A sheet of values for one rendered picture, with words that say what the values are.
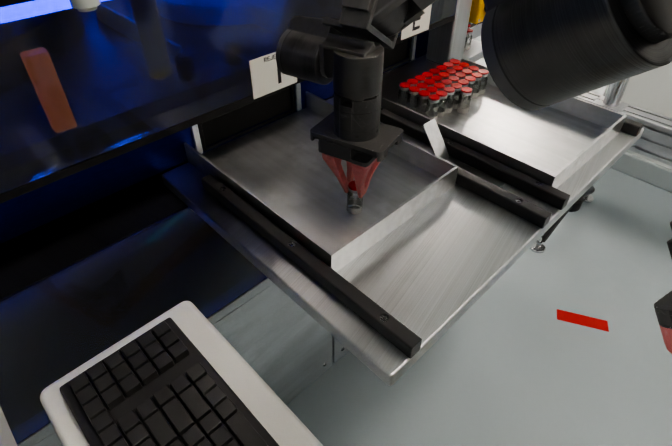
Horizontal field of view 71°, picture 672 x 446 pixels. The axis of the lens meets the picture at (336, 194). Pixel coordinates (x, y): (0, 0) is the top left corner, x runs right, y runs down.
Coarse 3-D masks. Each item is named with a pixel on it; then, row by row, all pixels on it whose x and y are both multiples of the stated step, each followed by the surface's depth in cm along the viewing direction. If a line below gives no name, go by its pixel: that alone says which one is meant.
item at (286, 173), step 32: (288, 128) 85; (192, 160) 75; (224, 160) 77; (256, 160) 77; (288, 160) 77; (320, 160) 77; (384, 160) 77; (416, 160) 75; (256, 192) 70; (288, 192) 70; (320, 192) 70; (384, 192) 70; (416, 192) 70; (288, 224) 60; (320, 224) 65; (352, 224) 65; (384, 224) 62; (320, 256) 58; (352, 256) 59
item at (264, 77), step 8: (264, 56) 68; (272, 56) 69; (256, 64) 68; (264, 64) 69; (272, 64) 70; (256, 72) 68; (264, 72) 69; (272, 72) 70; (256, 80) 69; (264, 80) 70; (272, 80) 71; (288, 80) 73; (296, 80) 75; (256, 88) 70; (264, 88) 71; (272, 88) 72; (280, 88) 73; (256, 96) 70
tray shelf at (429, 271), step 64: (192, 192) 71; (448, 192) 71; (512, 192) 71; (576, 192) 71; (256, 256) 60; (384, 256) 60; (448, 256) 60; (512, 256) 60; (320, 320) 54; (448, 320) 53
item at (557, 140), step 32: (480, 64) 98; (480, 96) 94; (448, 128) 78; (480, 128) 85; (512, 128) 85; (544, 128) 85; (576, 128) 85; (608, 128) 78; (512, 160) 72; (544, 160) 77; (576, 160) 72
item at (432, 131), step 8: (432, 120) 76; (424, 128) 75; (432, 128) 76; (432, 136) 76; (440, 136) 77; (432, 144) 75; (440, 144) 76; (440, 152) 76; (448, 160) 77; (456, 160) 77; (464, 168) 75; (472, 168) 75; (480, 176) 73; (488, 176) 73; (496, 184) 72
